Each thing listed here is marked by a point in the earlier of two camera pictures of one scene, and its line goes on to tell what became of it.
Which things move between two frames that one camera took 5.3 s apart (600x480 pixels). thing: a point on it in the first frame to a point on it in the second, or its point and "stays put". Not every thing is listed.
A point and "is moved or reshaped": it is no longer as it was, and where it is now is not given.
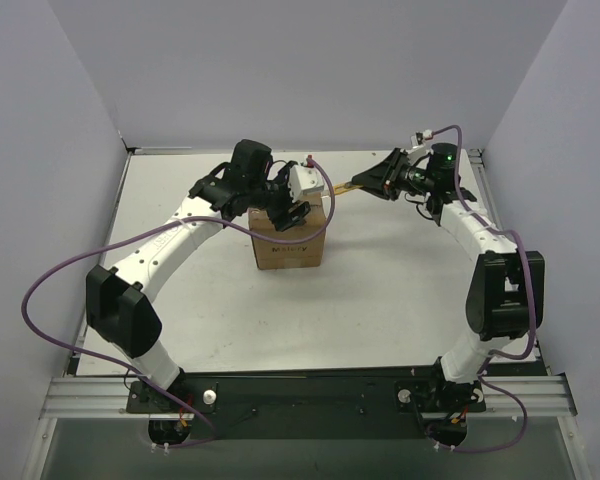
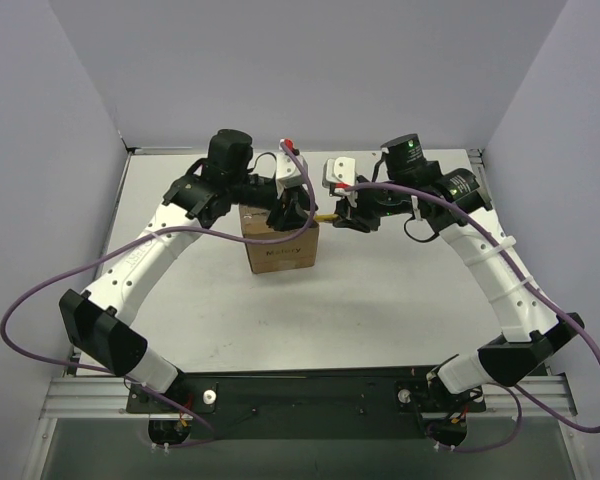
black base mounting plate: [310, 405] stays put
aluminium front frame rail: [107, 398] stays put
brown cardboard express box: [274, 255] is moved or reshaped
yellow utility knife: [343, 188] is moved or reshaped
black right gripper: [391, 172] to [356, 212]
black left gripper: [284, 201] stays put
